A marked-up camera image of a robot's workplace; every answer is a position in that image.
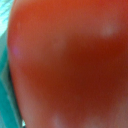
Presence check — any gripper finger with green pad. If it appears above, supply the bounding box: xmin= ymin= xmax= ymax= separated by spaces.
xmin=0 ymin=33 xmax=23 ymax=128

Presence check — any red toy tomato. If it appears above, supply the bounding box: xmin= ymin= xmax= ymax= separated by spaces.
xmin=8 ymin=0 xmax=128 ymax=128

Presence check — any beige woven placemat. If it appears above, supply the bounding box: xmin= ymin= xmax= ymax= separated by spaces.
xmin=0 ymin=0 xmax=14 ymax=37

